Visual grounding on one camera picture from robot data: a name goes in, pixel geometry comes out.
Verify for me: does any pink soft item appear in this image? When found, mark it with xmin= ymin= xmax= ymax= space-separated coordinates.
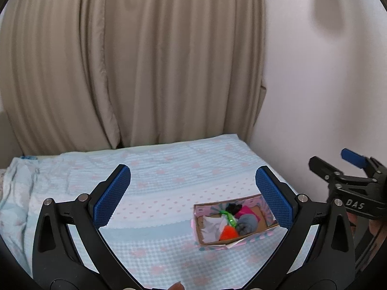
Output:
xmin=235 ymin=206 xmax=260 ymax=220

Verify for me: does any black sock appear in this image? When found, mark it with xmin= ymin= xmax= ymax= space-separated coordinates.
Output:
xmin=225 ymin=203 xmax=243 ymax=215

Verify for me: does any white grey cleaning cloth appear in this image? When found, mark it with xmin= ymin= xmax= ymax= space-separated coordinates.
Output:
xmin=201 ymin=215 xmax=228 ymax=244

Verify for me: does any grey soft item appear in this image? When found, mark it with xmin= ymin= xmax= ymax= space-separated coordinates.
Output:
xmin=236 ymin=214 xmax=259 ymax=236

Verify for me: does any green soft toy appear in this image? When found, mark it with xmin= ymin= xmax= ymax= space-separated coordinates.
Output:
xmin=211 ymin=210 xmax=238 ymax=228

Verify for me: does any person right hand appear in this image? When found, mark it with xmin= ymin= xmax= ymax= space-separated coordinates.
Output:
xmin=347 ymin=212 xmax=386 ymax=272

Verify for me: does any person left hand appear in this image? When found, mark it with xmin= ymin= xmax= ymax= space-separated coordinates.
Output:
xmin=168 ymin=282 xmax=185 ymax=290

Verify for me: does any light blue pillow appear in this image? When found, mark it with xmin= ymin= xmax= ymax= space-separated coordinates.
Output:
xmin=1 ymin=158 xmax=39 ymax=221

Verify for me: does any blue checkered bed sheet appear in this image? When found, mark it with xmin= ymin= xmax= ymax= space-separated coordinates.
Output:
xmin=0 ymin=133 xmax=321 ymax=290

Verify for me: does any pink patterned cardboard box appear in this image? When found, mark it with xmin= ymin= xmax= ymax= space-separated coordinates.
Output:
xmin=192 ymin=194 xmax=278 ymax=249

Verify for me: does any beige curtain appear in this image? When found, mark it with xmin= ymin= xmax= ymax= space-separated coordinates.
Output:
xmin=1 ymin=0 xmax=265 ymax=155

